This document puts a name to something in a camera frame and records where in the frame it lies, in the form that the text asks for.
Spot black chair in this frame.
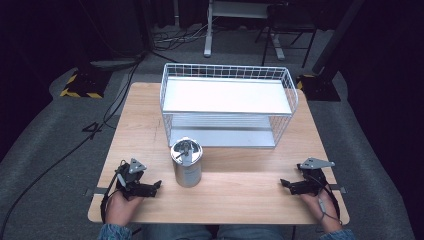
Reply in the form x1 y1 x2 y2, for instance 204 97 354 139
254 2 318 70

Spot bundle of floor cables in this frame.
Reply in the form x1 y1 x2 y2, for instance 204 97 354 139
151 21 218 46

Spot metal canister with lid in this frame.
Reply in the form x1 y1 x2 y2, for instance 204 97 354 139
169 136 204 189

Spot person's left hand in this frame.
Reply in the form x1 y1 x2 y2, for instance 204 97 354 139
104 189 145 228

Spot long black floor cable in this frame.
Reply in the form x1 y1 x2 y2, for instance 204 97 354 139
0 54 148 238

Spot grey tape strip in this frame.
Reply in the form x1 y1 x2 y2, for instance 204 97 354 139
328 183 348 195

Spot person's right hand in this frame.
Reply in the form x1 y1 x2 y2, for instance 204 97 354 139
299 187 344 234

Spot black yellow-striped stand base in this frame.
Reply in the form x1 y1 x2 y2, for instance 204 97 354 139
295 73 342 103
59 67 114 100

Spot white desk frame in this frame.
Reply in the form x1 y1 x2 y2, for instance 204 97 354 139
203 0 287 62

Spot person's legs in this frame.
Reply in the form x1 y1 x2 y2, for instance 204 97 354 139
142 223 296 240

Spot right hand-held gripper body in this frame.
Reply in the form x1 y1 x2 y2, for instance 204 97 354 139
295 157 336 197

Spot white wire shelf rack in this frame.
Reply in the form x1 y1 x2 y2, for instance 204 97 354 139
159 62 300 150

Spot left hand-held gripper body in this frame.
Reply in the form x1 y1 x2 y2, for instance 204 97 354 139
114 157 150 201

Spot dark slanted stand post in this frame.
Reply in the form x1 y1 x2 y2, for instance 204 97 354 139
311 0 367 77

